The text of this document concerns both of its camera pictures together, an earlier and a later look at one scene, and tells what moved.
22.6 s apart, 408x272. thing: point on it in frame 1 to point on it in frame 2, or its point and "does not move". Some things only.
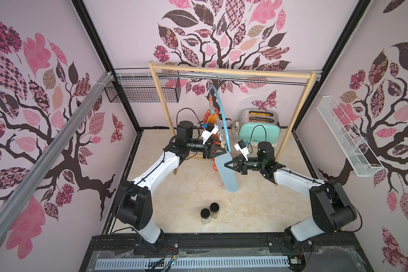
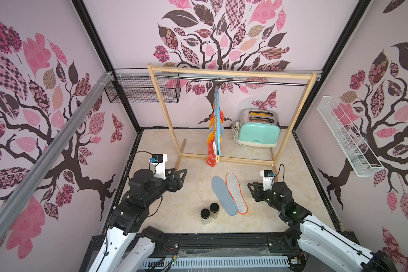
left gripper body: (195, 145) to (168, 183)
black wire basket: (143, 89) does not move
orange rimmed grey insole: (215, 166) to (234, 187)
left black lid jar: (205, 216) does not move
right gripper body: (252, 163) to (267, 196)
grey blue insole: (229, 175) to (228, 202)
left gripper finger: (216, 143) to (180, 171)
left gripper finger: (216, 151) to (174, 190)
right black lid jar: (214, 209) does not move
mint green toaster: (258, 125) does not move
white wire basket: (360, 155) does not move
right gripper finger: (233, 166) to (254, 195)
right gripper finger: (232, 164) to (256, 187)
